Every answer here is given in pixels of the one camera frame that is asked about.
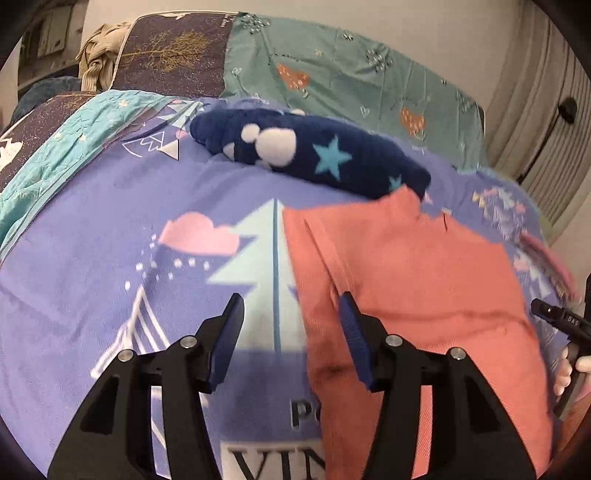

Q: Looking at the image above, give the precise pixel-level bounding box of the beige pleated curtain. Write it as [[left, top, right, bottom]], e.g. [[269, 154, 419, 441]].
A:
[[485, 14, 591, 232]]

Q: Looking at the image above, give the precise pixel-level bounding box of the salmon polo shirt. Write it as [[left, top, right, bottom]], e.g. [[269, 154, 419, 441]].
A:
[[281, 185, 555, 480]]

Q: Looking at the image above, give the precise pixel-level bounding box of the dark blue fuzzy cloth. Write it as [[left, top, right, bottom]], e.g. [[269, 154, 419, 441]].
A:
[[16, 76, 100, 123]]

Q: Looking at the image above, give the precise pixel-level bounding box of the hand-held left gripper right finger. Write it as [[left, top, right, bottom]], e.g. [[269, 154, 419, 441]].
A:
[[340, 292, 537, 480]]

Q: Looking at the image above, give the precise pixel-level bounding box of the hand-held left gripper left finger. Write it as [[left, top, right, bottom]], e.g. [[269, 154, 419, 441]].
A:
[[48, 293, 245, 480]]

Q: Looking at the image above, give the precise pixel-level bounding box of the patchwork tree-print pillow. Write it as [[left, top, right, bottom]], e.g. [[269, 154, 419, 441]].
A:
[[111, 13, 485, 171]]

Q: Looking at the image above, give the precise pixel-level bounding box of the person's right hand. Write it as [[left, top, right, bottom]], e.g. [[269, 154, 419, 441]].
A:
[[553, 345, 591, 398]]

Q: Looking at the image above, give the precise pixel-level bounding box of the navy star-print fleece garment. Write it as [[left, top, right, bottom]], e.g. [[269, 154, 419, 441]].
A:
[[189, 107, 432, 200]]

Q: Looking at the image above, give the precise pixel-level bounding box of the beige crumpled cloth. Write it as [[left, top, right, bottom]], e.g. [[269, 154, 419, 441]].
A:
[[76, 22, 132, 90]]

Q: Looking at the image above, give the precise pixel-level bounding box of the purple printed blanket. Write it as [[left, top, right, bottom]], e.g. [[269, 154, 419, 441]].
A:
[[0, 90, 578, 480]]

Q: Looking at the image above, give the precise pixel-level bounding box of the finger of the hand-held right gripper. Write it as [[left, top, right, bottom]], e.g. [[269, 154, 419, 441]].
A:
[[531, 298, 591, 344]]

